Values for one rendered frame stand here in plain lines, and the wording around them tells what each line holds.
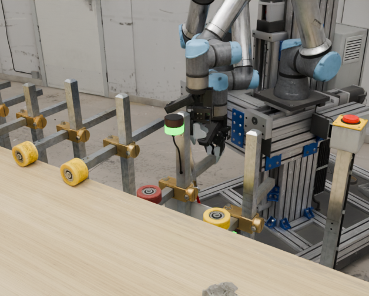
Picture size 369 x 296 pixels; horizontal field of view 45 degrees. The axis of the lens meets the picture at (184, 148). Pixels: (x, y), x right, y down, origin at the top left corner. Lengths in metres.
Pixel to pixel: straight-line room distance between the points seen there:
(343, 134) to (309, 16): 0.59
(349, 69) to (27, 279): 1.73
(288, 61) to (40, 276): 1.20
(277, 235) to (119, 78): 2.98
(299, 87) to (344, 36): 0.46
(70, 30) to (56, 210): 3.87
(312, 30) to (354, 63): 0.70
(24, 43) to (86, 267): 4.67
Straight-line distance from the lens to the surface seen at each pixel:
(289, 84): 1.84
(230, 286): 1.08
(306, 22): 1.64
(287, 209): 2.44
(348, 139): 1.17
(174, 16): 4.35
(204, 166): 1.68
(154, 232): 1.26
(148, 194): 1.41
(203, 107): 1.48
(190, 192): 1.50
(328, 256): 1.38
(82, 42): 5.06
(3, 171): 1.68
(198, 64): 1.42
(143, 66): 4.66
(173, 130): 1.35
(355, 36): 2.27
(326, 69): 1.71
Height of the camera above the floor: 1.65
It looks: 26 degrees down
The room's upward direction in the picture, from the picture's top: 1 degrees counter-clockwise
